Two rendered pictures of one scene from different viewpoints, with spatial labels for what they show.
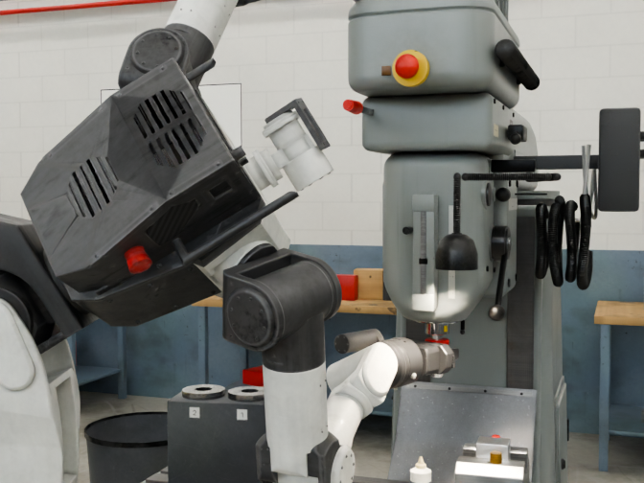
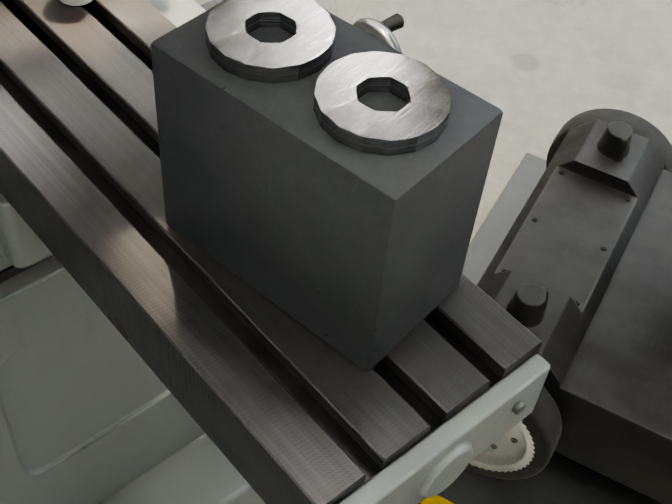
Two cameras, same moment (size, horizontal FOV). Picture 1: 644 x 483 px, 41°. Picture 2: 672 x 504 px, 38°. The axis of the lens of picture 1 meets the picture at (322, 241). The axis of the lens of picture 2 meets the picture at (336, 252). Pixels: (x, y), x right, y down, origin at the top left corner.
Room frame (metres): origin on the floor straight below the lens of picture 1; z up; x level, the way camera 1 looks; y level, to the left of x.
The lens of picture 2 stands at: (2.27, 0.45, 1.55)
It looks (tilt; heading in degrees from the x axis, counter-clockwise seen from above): 49 degrees down; 206
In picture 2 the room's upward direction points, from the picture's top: 6 degrees clockwise
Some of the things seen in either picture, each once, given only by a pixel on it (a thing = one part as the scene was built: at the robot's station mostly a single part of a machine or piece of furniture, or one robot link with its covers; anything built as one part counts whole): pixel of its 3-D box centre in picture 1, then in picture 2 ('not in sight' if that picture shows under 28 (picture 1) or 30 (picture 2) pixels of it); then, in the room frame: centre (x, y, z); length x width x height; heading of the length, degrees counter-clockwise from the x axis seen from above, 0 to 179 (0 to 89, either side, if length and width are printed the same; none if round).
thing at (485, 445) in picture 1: (493, 456); not in sight; (1.65, -0.33, 1.05); 0.06 x 0.05 x 0.06; 73
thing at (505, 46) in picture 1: (517, 68); not in sight; (1.67, -0.37, 1.79); 0.45 x 0.04 x 0.04; 161
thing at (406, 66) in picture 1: (407, 66); not in sight; (1.45, -0.14, 1.76); 0.04 x 0.03 x 0.04; 71
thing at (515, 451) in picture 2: not in sight; (480, 414); (1.57, 0.34, 0.50); 0.20 x 0.05 x 0.20; 92
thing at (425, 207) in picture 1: (425, 252); not in sight; (1.58, -0.19, 1.45); 0.04 x 0.04 x 0.21; 71
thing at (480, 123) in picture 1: (443, 128); not in sight; (1.73, -0.24, 1.68); 0.34 x 0.24 x 0.10; 161
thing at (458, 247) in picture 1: (456, 250); not in sight; (1.49, -0.23, 1.45); 0.07 x 0.07 x 0.06
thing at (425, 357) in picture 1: (409, 360); not in sight; (1.62, -0.16, 1.24); 0.13 x 0.12 x 0.10; 49
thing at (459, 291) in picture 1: (438, 236); not in sight; (1.69, -0.23, 1.47); 0.21 x 0.19 x 0.32; 71
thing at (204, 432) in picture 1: (226, 437); (317, 166); (1.80, 0.20, 1.04); 0.22 x 0.12 x 0.20; 80
